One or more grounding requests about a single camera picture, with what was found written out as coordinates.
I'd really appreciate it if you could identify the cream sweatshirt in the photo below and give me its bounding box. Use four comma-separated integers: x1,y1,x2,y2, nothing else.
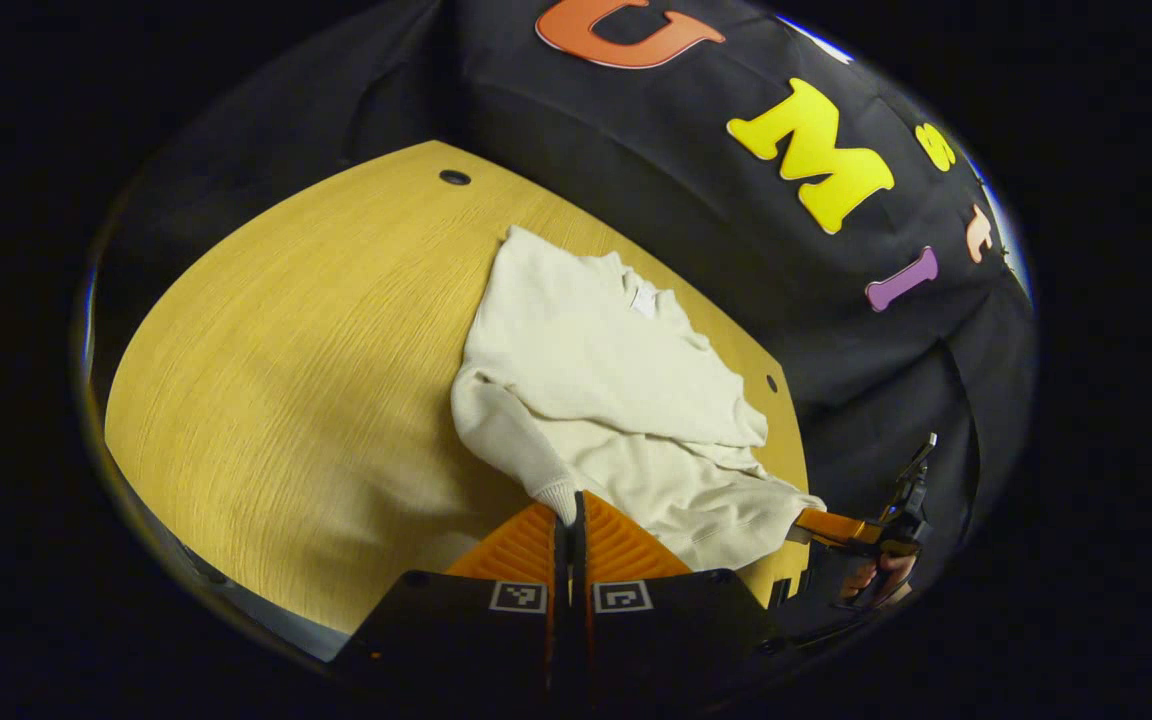
450,225,827,573

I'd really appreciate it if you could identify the black backdrop cloth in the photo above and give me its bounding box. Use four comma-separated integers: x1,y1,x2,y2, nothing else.
91,0,1037,621

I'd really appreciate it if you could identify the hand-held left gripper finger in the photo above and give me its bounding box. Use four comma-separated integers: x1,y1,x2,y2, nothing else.
570,488,792,706
332,500,571,706

